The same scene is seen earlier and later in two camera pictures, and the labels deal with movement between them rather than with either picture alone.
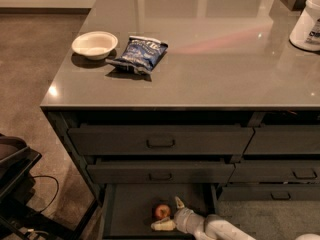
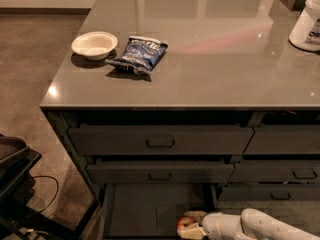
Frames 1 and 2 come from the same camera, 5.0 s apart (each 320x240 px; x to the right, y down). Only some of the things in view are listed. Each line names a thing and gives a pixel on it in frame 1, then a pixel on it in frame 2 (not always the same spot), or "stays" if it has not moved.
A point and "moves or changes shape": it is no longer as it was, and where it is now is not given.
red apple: (162, 211) moves or changes shape
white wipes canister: (306, 33) stays
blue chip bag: (140, 54) stays
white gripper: (183, 218) → (211, 225)
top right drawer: (284, 140) stays
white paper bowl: (94, 45) stays
